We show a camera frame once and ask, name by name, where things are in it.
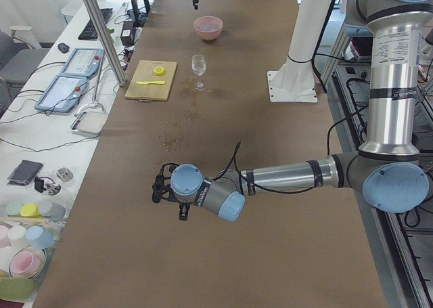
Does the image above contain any small steel canister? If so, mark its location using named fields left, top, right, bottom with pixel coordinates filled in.
left=56, top=167, right=74, bottom=183

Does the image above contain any yellow lemon slice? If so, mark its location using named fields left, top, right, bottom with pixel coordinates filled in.
left=153, top=66, right=166, bottom=76

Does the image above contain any yellow plastic cup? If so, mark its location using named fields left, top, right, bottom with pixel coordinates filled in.
left=20, top=203, right=43, bottom=219

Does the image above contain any blue teach pendant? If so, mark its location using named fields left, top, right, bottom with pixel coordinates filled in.
left=61, top=48, right=104, bottom=78
left=35, top=74, right=88, bottom=114

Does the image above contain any aluminium frame post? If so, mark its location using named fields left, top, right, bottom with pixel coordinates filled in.
left=83, top=0, right=127, bottom=87

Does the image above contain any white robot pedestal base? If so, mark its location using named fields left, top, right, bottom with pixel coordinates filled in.
left=267, top=0, right=335, bottom=103

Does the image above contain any brown table mat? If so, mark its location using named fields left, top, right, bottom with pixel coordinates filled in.
left=35, top=0, right=386, bottom=307

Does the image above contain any pink plastic cup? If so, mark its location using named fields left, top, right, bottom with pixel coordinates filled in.
left=9, top=250, right=45, bottom=278

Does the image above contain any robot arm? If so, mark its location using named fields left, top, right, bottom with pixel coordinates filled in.
left=152, top=0, right=432, bottom=221

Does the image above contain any clear wine glass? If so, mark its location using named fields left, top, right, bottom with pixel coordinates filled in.
left=191, top=54, right=206, bottom=90

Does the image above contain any bamboo cutting board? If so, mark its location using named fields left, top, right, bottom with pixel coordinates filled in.
left=124, top=60, right=177, bottom=102

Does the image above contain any black keyboard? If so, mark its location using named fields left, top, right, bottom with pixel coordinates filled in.
left=77, top=7, right=114, bottom=41

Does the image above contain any green plastic cup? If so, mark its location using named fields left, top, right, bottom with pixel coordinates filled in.
left=6, top=201, right=24, bottom=217

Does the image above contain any clear ice cubes pile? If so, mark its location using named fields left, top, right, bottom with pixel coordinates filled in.
left=195, top=18, right=219, bottom=32

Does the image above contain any pink bowl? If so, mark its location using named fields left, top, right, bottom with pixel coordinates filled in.
left=193, top=16, right=223, bottom=41

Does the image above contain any blue plastic cup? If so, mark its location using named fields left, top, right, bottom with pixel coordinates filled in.
left=25, top=225, right=53, bottom=249

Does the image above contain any yellow plastic knife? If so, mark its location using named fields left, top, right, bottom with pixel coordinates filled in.
left=136, top=81, right=166, bottom=85

